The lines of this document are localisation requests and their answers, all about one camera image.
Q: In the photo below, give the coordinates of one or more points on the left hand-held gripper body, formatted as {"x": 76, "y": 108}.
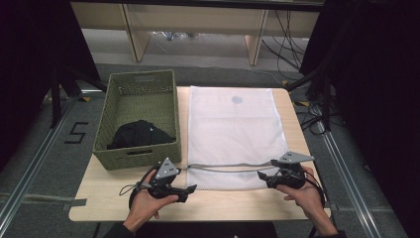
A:
{"x": 166, "y": 170}

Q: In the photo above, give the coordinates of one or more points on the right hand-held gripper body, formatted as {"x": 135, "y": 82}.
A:
{"x": 290, "y": 175}

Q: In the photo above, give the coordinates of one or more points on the black cloth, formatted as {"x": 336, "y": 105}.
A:
{"x": 138, "y": 135}

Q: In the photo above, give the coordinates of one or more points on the white mesh laundry bag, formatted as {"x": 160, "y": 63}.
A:
{"x": 234, "y": 132}

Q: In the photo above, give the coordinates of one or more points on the green woven basket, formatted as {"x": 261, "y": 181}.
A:
{"x": 138, "y": 109}

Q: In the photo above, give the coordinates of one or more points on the person's right hand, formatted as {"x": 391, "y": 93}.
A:
{"x": 307, "y": 198}

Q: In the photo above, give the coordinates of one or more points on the person's left hand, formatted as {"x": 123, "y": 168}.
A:
{"x": 143, "y": 206}

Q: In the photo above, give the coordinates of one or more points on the black metal stand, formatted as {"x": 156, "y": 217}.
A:
{"x": 56, "y": 99}
{"x": 325, "y": 99}

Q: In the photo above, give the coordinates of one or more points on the black curtain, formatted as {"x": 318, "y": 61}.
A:
{"x": 29, "y": 66}
{"x": 379, "y": 99}

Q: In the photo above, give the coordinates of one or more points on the clear plastic bag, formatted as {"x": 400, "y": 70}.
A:
{"x": 175, "y": 35}

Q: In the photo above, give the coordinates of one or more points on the light wooden desk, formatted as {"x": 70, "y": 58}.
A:
{"x": 198, "y": 20}

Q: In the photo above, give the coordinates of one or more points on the aluminium floor rail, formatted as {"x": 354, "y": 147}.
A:
{"x": 350, "y": 185}
{"x": 36, "y": 162}

